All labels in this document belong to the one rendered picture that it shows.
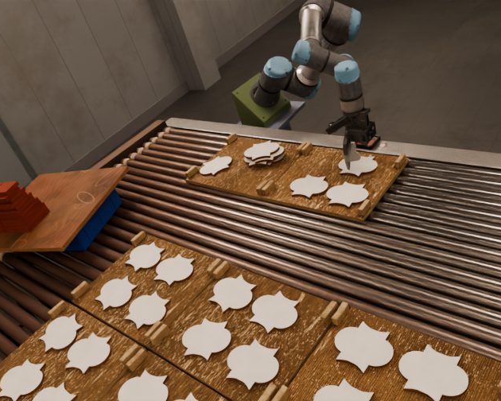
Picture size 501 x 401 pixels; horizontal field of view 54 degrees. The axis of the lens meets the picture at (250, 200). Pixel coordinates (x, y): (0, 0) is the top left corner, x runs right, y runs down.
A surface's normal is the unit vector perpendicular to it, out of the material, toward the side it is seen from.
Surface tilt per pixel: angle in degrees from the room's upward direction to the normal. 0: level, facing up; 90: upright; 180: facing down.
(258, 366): 0
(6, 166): 90
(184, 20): 90
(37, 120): 90
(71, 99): 90
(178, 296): 0
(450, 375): 0
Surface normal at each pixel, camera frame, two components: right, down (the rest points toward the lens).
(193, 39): 0.79, 0.14
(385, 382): -0.28, -0.78
